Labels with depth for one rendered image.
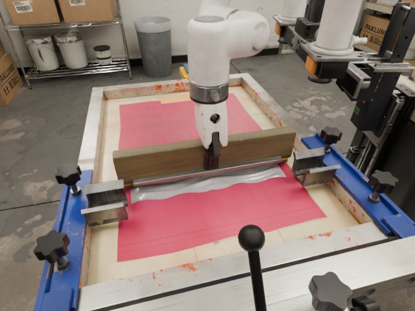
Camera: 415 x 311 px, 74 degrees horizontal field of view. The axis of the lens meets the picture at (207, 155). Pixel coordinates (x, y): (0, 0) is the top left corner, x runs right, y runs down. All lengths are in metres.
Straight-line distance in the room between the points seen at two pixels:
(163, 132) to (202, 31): 0.41
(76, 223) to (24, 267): 1.36
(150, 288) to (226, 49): 0.39
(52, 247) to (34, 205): 1.76
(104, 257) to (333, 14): 0.82
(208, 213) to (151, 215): 0.12
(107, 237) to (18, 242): 1.49
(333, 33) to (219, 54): 0.50
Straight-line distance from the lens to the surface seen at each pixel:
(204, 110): 0.51
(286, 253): 0.49
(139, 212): 0.59
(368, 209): 0.60
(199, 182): 0.63
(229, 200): 0.60
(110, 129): 0.87
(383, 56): 1.37
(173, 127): 0.84
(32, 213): 2.16
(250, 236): 0.28
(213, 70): 0.49
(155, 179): 0.61
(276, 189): 0.64
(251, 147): 0.63
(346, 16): 0.92
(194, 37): 0.48
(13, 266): 1.93
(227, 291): 0.39
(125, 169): 0.60
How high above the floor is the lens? 1.39
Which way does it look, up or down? 37 degrees down
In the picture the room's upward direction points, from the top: straight up
